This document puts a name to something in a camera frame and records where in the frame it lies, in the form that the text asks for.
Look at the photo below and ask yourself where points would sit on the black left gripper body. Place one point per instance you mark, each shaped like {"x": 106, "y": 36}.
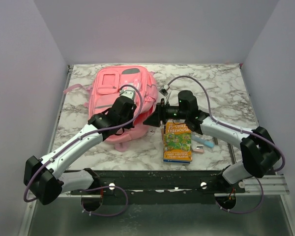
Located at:
{"x": 129, "y": 118}

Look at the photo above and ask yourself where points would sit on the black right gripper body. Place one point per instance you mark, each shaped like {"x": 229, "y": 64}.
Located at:
{"x": 169, "y": 112}

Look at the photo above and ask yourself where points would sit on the orange treehouse book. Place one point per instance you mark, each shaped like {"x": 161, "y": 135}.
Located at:
{"x": 178, "y": 142}

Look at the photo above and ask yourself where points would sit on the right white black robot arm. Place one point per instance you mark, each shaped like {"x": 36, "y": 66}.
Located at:
{"x": 256, "y": 146}

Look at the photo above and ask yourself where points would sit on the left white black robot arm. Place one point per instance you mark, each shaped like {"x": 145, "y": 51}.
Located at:
{"x": 42, "y": 176}

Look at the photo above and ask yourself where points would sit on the pink small stapler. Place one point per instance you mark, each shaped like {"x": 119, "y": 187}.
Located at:
{"x": 198, "y": 149}

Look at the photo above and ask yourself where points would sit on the black metal clamp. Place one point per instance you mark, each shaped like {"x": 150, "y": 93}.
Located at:
{"x": 230, "y": 148}

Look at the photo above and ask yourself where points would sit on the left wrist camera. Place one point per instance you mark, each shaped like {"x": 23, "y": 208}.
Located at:
{"x": 128, "y": 93}

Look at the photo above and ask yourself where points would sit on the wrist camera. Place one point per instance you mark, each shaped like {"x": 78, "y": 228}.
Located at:
{"x": 128, "y": 93}
{"x": 165, "y": 91}

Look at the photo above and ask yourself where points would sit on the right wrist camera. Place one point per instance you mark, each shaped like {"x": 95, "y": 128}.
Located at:
{"x": 165, "y": 91}

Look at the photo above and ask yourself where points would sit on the aluminium rail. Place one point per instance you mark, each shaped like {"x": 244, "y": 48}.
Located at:
{"x": 269, "y": 185}

